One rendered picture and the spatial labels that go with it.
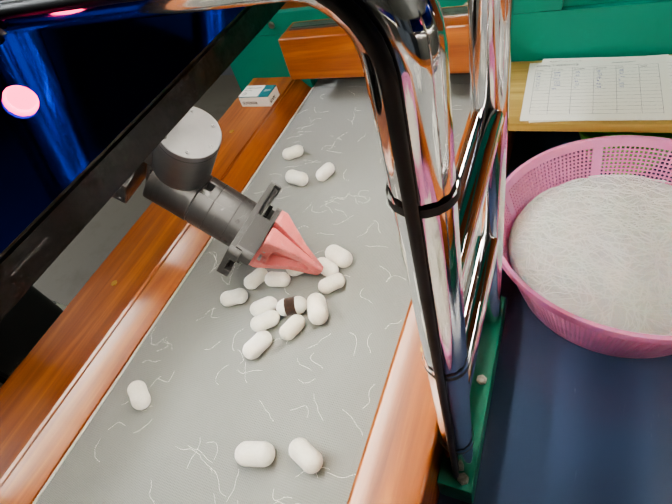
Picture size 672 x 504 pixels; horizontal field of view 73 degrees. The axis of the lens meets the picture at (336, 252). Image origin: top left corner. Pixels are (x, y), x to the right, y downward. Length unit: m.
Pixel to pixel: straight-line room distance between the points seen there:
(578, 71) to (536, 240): 0.27
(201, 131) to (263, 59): 0.48
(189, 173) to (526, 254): 0.36
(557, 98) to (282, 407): 0.50
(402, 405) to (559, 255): 0.24
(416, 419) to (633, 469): 0.20
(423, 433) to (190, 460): 0.22
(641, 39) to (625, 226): 0.28
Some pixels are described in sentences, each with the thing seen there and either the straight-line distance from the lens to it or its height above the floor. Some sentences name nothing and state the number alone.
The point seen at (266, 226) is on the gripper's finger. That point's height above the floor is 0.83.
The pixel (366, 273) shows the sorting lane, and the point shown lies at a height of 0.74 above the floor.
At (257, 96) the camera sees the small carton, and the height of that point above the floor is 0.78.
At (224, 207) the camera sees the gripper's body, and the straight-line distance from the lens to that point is 0.48.
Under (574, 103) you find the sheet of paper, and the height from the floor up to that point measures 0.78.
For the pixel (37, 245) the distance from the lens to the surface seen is 0.19.
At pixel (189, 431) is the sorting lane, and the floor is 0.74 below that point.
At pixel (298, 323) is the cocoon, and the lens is 0.48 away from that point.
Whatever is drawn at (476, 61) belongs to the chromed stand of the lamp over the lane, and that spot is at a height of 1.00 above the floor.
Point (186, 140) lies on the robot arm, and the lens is 0.43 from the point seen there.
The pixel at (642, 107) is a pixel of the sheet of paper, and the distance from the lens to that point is 0.66.
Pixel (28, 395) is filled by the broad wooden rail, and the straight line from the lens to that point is 0.61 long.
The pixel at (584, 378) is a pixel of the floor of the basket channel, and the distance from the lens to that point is 0.53.
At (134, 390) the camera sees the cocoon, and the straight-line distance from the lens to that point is 0.53.
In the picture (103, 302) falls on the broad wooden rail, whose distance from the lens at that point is 0.63.
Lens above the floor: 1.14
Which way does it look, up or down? 47 degrees down
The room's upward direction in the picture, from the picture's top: 21 degrees counter-clockwise
